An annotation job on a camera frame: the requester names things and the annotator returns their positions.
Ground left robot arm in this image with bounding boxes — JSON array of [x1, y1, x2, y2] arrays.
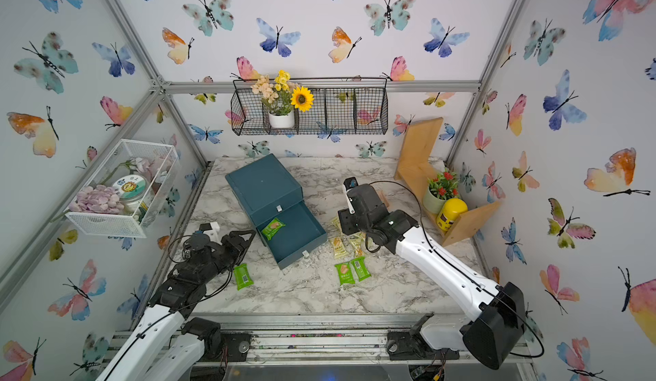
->
[[99, 224, 256, 380]]

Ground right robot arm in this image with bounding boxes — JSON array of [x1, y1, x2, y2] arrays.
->
[[338, 177, 528, 370]]

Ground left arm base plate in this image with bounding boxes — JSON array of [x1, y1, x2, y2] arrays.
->
[[203, 331, 252, 364]]

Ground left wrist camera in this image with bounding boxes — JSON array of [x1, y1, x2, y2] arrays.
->
[[198, 221, 220, 243]]

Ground teal drawer cabinet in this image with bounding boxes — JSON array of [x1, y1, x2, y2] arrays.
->
[[225, 154, 303, 226]]

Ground teal drawer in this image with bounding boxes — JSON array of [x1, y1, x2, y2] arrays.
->
[[257, 202, 327, 270]]

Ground wooden zigzag shelf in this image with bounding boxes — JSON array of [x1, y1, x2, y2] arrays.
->
[[395, 118, 502, 247]]

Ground green cookie packet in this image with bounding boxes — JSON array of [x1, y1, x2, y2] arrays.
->
[[261, 218, 286, 241], [350, 256, 371, 282], [233, 263, 254, 290], [335, 262, 355, 286]]

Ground black wire wall basket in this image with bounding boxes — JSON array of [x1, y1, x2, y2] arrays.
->
[[227, 77, 389, 138]]

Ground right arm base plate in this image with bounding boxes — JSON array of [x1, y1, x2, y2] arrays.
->
[[385, 314, 461, 362]]

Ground yellow canister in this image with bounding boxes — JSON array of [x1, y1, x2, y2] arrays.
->
[[436, 198, 468, 232]]

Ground yellow cookie packet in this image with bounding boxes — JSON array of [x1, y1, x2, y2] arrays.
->
[[330, 237, 349, 260], [331, 217, 342, 231], [348, 232, 367, 258]]

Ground green pot red flowers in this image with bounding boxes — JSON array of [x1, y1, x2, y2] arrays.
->
[[423, 169, 460, 215]]

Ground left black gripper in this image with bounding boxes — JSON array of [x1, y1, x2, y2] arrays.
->
[[198, 228, 256, 285]]

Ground white pot with flowers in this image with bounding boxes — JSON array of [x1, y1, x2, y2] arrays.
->
[[251, 70, 315, 129]]

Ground round green tin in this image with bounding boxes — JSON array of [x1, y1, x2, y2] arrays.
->
[[112, 174, 148, 202]]

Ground pink artificial flowers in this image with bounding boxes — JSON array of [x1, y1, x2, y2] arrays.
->
[[68, 185, 124, 215]]

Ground white wire wall basket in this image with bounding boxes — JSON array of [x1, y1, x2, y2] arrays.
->
[[64, 139, 180, 239]]

